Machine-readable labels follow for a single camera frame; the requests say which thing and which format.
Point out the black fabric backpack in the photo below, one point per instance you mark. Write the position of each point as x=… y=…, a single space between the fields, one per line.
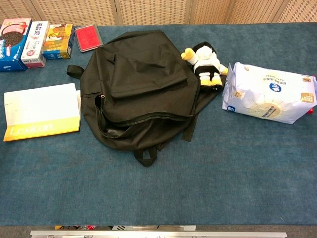
x=148 y=104

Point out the blue cookie box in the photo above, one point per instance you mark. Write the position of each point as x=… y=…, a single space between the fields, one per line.
x=10 y=49

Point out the aluminium profile rail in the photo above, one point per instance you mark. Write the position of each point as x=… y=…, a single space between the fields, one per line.
x=158 y=234

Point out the white pink toothpaste box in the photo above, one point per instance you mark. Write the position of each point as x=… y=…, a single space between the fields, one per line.
x=34 y=44

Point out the small red object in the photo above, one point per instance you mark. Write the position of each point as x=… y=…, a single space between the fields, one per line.
x=310 y=110

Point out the red stamp pad case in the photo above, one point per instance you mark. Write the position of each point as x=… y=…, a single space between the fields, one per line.
x=88 y=37

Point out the white wet wipes pack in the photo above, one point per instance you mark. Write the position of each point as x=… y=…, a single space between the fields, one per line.
x=267 y=99

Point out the yellow and blue carton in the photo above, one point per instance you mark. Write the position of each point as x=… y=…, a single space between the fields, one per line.
x=57 y=42

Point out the white and yellow book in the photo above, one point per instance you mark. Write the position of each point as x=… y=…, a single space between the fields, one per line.
x=42 y=109

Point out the blue table cloth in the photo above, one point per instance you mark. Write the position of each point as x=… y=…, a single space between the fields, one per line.
x=173 y=186

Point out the black white penguin plush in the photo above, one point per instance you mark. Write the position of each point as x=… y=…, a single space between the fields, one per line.
x=206 y=62

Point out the beige woven folding screen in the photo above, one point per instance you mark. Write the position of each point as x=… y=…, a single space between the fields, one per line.
x=153 y=10

